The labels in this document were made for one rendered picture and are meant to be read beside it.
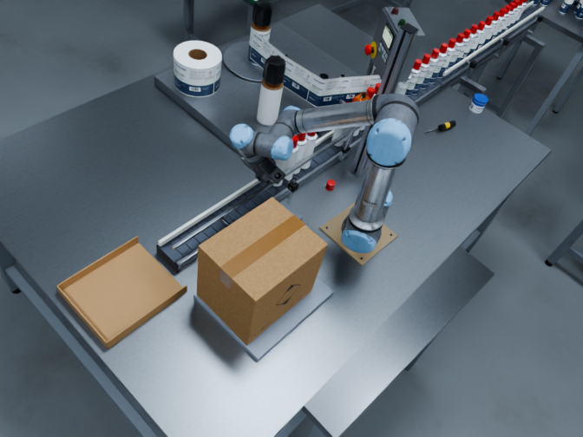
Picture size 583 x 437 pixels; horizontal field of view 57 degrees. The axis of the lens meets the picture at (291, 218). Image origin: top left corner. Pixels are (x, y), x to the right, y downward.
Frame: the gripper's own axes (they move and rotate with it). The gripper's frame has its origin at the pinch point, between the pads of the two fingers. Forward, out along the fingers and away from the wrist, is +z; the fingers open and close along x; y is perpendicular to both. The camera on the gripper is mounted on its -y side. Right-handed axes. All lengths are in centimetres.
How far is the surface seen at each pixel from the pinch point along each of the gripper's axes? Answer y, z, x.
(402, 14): -5, -23, -69
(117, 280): 5, -23, 61
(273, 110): 24.4, 10.0, -23.5
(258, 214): -18.9, -30.1, 15.1
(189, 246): -1.9, -15.4, 37.6
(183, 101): 59, 9, -3
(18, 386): 36, 31, 134
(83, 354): 20, 24, 102
